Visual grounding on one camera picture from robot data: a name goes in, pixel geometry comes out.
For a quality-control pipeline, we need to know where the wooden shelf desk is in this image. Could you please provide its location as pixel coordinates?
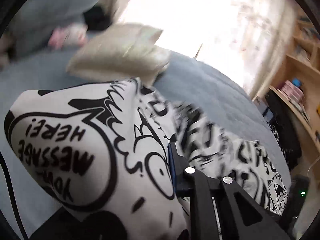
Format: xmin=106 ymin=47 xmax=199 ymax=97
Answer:
xmin=257 ymin=12 xmax=319 ymax=151

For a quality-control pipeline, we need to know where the blue grey pillow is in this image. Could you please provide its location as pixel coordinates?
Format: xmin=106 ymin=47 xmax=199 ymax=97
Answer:
xmin=8 ymin=0 xmax=99 ymax=58

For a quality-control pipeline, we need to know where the blue bed blanket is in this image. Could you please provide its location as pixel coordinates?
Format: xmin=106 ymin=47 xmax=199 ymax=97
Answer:
xmin=1 ymin=50 xmax=291 ymax=235

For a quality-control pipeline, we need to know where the black knitted garment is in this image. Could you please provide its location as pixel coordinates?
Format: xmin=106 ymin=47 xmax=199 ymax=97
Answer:
xmin=83 ymin=6 xmax=112 ymax=31

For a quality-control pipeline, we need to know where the black white graffiti jacket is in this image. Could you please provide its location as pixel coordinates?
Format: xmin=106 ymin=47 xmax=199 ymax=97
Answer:
xmin=4 ymin=79 xmax=288 ymax=239

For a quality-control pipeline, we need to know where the pink white plush toy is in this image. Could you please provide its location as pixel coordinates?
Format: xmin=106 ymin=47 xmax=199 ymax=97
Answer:
xmin=48 ymin=23 xmax=88 ymax=49

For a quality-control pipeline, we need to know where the cream folded puffer jacket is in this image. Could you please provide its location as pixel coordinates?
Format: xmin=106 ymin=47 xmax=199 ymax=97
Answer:
xmin=66 ymin=24 xmax=171 ymax=86

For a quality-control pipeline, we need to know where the sheer floral curtain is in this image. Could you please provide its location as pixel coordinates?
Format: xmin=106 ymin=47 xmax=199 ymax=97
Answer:
xmin=105 ymin=0 xmax=298 ymax=98

